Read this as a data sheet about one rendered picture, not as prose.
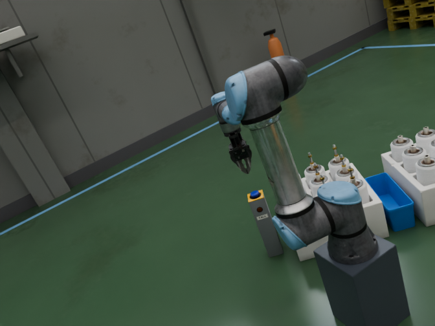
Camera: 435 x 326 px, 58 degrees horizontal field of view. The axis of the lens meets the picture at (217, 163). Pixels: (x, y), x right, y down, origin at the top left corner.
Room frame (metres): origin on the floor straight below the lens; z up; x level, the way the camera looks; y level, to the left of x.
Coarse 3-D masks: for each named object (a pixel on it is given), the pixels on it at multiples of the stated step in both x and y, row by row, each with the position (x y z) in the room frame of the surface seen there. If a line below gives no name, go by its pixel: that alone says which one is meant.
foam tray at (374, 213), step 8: (328, 176) 1.65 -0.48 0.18; (360, 176) 1.55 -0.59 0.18; (304, 184) 1.66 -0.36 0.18; (368, 184) 1.46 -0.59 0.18; (368, 192) 1.40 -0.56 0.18; (376, 200) 1.33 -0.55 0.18; (368, 208) 1.31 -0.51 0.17; (376, 208) 1.31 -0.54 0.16; (368, 216) 1.31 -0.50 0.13; (376, 216) 1.31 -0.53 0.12; (384, 216) 1.31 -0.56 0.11; (368, 224) 1.32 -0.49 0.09; (376, 224) 1.31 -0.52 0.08; (384, 224) 1.31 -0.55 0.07; (376, 232) 1.31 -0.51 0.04; (384, 232) 1.31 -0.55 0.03; (320, 240) 1.35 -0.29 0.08; (304, 248) 1.36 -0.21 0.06; (312, 248) 1.35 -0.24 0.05; (304, 256) 1.36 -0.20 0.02; (312, 256) 1.35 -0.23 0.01
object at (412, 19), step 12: (384, 0) 4.62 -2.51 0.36; (396, 0) 4.60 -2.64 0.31; (408, 0) 4.30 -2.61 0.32; (420, 0) 4.31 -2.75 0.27; (432, 0) 4.02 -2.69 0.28; (396, 12) 4.52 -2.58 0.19; (408, 12) 4.56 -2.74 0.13; (420, 12) 4.24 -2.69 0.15; (432, 12) 4.13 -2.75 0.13; (396, 24) 4.53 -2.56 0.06; (420, 24) 4.25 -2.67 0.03
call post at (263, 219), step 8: (256, 200) 1.46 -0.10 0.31; (264, 200) 1.46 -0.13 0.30; (256, 208) 1.46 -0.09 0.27; (264, 208) 1.46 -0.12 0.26; (256, 216) 1.46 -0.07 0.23; (264, 216) 1.46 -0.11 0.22; (264, 224) 1.46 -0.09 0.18; (272, 224) 1.46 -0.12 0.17; (264, 232) 1.46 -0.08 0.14; (272, 232) 1.46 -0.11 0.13; (264, 240) 1.47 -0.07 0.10; (272, 240) 1.46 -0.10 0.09; (272, 248) 1.46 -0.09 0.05; (280, 248) 1.46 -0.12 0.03; (272, 256) 1.46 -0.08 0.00
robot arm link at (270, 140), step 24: (240, 72) 1.01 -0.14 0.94; (264, 72) 0.98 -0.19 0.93; (240, 96) 0.95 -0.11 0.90; (264, 96) 0.96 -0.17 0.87; (288, 96) 0.99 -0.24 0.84; (240, 120) 0.98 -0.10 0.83; (264, 120) 0.95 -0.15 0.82; (264, 144) 0.96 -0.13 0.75; (288, 144) 0.98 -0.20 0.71; (264, 168) 0.99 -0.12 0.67; (288, 168) 0.95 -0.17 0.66; (288, 192) 0.94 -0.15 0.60; (288, 216) 0.92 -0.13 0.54; (312, 216) 0.92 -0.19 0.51; (288, 240) 0.91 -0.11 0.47; (312, 240) 0.91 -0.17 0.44
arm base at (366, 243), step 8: (360, 232) 0.92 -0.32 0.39; (368, 232) 0.94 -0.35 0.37; (328, 240) 0.99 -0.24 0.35; (336, 240) 0.95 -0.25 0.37; (344, 240) 0.93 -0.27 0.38; (352, 240) 0.92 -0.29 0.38; (360, 240) 0.92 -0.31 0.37; (368, 240) 0.93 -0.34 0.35; (376, 240) 0.95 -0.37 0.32; (328, 248) 0.99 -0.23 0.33; (336, 248) 0.95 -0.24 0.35; (344, 248) 0.93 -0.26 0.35; (352, 248) 0.92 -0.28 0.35; (360, 248) 0.91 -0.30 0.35; (368, 248) 0.91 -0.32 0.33; (376, 248) 0.93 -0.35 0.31; (336, 256) 0.95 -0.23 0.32; (344, 256) 0.93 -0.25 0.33; (352, 256) 0.93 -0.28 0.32; (360, 256) 0.91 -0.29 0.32; (368, 256) 0.91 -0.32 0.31; (352, 264) 0.91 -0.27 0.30
